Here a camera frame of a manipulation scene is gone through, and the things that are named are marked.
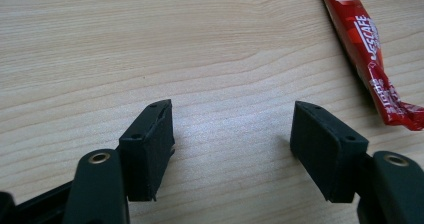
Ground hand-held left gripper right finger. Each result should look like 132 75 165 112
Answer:
289 100 370 204

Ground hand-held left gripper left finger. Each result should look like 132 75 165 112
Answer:
118 98 176 203

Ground red coffee stick packet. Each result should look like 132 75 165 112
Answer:
315 0 424 132

